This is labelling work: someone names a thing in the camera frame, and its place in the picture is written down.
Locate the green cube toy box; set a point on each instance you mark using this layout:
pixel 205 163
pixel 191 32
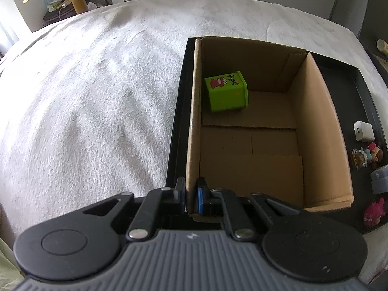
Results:
pixel 227 92

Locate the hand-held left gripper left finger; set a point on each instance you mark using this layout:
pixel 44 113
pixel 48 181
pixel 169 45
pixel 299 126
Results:
pixel 181 194

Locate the dark round stool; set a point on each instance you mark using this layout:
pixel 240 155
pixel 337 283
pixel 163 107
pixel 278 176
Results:
pixel 59 16

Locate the grey upholstered panel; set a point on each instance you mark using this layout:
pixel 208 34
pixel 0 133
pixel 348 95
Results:
pixel 348 0

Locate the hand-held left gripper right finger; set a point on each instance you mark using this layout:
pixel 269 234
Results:
pixel 200 198

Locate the pale green cloth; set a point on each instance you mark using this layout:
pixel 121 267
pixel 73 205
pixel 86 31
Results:
pixel 7 266

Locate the paper cup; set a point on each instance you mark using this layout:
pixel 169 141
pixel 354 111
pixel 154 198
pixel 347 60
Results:
pixel 382 47

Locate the pink hooded figurine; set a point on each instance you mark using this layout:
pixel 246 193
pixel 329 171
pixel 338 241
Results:
pixel 373 213

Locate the blue dinosaur stump figurine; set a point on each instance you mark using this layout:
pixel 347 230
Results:
pixel 359 159

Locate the grey cube toy box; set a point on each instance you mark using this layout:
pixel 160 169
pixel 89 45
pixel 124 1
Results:
pixel 380 182

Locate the black tray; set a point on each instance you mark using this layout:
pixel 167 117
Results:
pixel 336 75

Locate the brown cardboard box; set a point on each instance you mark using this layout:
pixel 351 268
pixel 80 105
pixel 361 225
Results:
pixel 272 145

